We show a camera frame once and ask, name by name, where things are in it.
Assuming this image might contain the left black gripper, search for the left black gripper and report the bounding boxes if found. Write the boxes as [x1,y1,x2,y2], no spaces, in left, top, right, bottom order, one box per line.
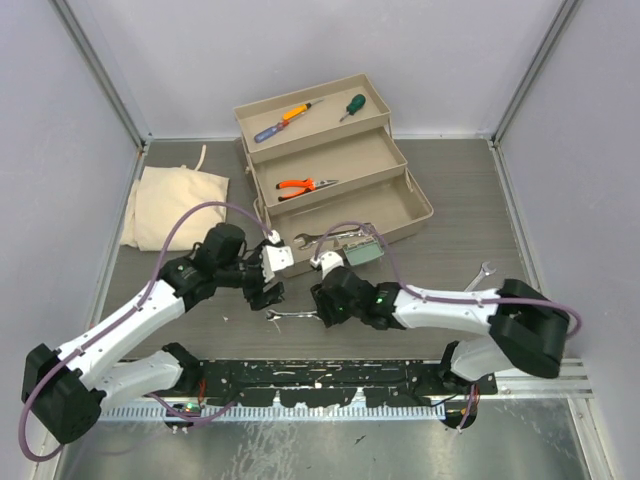
[216,240,285,309]

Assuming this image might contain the large silver wrench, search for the large silver wrench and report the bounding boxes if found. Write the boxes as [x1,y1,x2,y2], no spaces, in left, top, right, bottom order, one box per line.
[292,222,377,251]

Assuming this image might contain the small silver wrench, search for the small silver wrench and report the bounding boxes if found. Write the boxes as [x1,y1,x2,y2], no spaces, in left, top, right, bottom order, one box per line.
[265,309,320,321]

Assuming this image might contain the orange handled pliers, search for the orange handled pliers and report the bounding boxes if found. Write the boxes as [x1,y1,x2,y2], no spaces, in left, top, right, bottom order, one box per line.
[276,178,338,202]

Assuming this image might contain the brown translucent toolbox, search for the brown translucent toolbox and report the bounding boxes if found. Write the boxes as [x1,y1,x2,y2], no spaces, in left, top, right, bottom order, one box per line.
[234,73,434,277]

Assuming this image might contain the yellow handled tool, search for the yellow handled tool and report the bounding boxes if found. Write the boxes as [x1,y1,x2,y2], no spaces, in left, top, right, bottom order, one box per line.
[282,98,323,123]

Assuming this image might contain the green handled screwdriver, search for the green handled screwdriver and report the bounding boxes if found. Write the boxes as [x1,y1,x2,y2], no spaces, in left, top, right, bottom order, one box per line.
[339,94,366,122]

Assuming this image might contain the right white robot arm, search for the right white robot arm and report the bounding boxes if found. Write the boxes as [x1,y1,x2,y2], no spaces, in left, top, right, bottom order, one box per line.
[311,252,578,394]

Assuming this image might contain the silver wrench near right arm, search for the silver wrench near right arm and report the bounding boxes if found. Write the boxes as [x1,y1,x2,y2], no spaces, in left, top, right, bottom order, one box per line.
[464,261,496,292]

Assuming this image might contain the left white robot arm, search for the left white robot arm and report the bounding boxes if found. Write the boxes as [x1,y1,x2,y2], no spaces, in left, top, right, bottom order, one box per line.
[22,223,294,445]

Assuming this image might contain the beige cloth bag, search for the beige cloth bag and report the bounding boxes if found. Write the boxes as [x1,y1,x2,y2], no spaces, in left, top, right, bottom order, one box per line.
[119,146,229,251]

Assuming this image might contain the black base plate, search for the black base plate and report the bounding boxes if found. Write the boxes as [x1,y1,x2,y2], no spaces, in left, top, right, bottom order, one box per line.
[142,357,501,407]

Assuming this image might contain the slotted cable duct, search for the slotted cable duct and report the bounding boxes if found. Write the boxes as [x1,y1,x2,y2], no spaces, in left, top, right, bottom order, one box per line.
[99,401,446,422]

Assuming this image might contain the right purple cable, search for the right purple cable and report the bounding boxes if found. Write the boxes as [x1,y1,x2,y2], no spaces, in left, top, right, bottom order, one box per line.
[312,220,584,431]

